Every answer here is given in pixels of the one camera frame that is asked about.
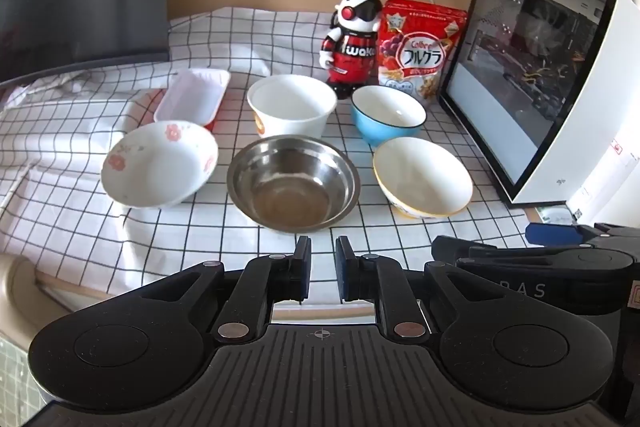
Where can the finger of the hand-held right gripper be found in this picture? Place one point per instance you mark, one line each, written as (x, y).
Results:
(460, 249)
(550, 234)

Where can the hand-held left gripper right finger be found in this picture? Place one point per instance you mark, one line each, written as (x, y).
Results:
(342, 272)

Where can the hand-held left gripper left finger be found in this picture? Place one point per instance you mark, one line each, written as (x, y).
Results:
(303, 272)

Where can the yellow-sided white bowl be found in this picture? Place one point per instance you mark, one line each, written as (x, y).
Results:
(422, 177)

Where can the stainless steel bowl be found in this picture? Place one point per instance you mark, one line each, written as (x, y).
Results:
(292, 187)

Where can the blue bowl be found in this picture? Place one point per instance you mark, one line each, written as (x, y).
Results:
(387, 109)

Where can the white bowl with orange logo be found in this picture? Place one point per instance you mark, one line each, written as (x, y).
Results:
(292, 104)

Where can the white bowl with pink flowers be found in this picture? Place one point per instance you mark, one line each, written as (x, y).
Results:
(155, 162)

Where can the white foam tray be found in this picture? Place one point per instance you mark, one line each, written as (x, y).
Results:
(192, 94)

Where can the red cereal bag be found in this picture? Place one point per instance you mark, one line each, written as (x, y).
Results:
(417, 52)

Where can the red and black robot toy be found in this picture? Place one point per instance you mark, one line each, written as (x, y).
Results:
(352, 52)

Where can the white checkered tablecloth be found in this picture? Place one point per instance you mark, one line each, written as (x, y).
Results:
(75, 207)

